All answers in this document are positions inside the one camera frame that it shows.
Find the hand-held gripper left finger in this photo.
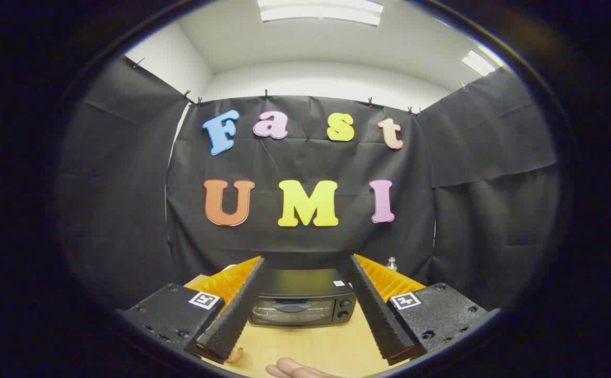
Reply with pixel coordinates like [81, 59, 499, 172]
[117, 256, 266, 365]

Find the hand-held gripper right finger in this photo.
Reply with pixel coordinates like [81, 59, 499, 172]
[347, 254, 500, 366]

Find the black toaster oven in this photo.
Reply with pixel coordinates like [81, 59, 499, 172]
[248, 269, 357, 327]

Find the small ceiling light panel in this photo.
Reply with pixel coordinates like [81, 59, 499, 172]
[461, 50, 496, 77]

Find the large ceiling light panel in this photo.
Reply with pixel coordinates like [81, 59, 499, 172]
[257, 0, 385, 27]

